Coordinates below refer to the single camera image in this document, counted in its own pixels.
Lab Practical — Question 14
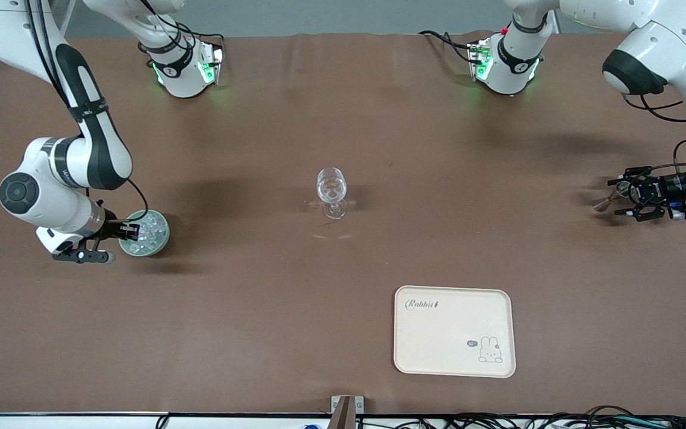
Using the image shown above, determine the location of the heap of clear ice cubes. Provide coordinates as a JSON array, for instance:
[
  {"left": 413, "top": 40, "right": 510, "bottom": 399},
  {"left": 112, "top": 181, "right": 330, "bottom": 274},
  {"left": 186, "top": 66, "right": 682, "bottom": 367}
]
[{"left": 132, "top": 212, "right": 165, "bottom": 254}]

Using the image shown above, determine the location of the green round bowl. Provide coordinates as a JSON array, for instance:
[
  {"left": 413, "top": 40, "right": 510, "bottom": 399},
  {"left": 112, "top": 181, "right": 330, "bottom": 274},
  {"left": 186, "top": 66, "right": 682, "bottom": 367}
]
[{"left": 118, "top": 210, "right": 170, "bottom": 257}]

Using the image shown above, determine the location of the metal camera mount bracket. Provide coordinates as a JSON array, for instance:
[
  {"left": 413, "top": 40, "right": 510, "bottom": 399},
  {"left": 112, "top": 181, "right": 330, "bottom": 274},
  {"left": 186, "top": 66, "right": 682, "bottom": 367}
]
[{"left": 330, "top": 395, "right": 365, "bottom": 429}]

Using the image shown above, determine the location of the black cable bundle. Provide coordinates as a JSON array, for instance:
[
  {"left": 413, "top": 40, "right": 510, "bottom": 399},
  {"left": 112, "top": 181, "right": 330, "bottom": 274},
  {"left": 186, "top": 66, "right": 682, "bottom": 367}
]
[{"left": 403, "top": 405, "right": 686, "bottom": 429}]

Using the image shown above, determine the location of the steel double jigger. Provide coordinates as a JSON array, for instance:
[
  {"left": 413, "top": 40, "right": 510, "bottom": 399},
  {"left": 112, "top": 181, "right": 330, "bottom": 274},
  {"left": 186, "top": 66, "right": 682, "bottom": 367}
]
[{"left": 593, "top": 182, "right": 633, "bottom": 213}]

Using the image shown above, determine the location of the clear wine glass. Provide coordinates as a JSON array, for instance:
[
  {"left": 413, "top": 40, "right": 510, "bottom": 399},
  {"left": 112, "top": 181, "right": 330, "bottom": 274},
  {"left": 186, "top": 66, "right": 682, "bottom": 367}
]
[{"left": 317, "top": 167, "right": 348, "bottom": 220}]

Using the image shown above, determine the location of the black base cable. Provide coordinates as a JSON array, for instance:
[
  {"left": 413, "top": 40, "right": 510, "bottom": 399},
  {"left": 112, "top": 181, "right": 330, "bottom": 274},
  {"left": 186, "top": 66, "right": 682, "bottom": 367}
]
[
  {"left": 138, "top": 0, "right": 226, "bottom": 60},
  {"left": 419, "top": 30, "right": 481, "bottom": 63}
]

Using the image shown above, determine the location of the cream rabbit print tray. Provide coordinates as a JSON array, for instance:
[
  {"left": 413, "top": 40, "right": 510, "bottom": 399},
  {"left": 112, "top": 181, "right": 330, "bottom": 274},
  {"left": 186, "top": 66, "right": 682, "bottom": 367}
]
[{"left": 394, "top": 285, "right": 517, "bottom": 378}]

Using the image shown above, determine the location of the brown table mat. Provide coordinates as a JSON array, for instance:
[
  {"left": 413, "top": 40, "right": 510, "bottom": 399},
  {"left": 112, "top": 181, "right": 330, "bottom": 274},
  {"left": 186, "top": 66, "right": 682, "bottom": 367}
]
[{"left": 0, "top": 31, "right": 686, "bottom": 416}]

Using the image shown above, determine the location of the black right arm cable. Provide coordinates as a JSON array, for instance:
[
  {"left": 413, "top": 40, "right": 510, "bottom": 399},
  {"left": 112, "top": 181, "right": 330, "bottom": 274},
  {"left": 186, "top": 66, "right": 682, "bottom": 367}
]
[{"left": 24, "top": 0, "right": 150, "bottom": 224}]

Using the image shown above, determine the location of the metal base connector plate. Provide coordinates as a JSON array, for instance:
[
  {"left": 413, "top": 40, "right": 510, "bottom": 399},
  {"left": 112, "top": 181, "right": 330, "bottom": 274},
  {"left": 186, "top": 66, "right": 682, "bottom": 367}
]
[
  {"left": 199, "top": 46, "right": 223, "bottom": 85},
  {"left": 467, "top": 41, "right": 494, "bottom": 82}
]

